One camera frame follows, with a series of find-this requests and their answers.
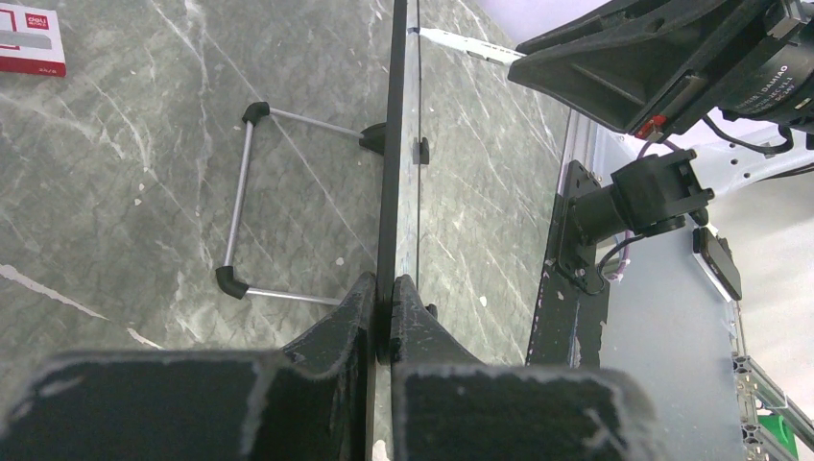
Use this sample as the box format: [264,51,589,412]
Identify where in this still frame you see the red white small box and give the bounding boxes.
[1,3,66,78]

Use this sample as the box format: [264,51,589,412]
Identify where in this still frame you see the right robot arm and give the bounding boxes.
[508,1,813,243]

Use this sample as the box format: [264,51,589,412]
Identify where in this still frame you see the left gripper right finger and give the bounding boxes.
[391,276,668,460]

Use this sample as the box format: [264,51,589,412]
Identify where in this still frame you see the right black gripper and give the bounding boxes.
[508,1,813,141]

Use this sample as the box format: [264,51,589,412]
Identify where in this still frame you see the blue white marker pen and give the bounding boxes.
[409,27,526,67]

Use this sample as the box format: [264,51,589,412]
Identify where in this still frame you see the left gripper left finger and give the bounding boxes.
[1,273,375,460]

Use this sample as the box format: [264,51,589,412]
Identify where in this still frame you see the green object near rail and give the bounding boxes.
[758,414,799,460]

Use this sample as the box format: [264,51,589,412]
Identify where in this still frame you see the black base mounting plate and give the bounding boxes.
[525,160,610,368]

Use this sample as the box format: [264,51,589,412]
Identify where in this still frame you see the white whiteboard black frame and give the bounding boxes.
[214,0,432,308]

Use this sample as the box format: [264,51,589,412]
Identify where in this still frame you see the black device on frame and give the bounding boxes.
[692,227,743,301]

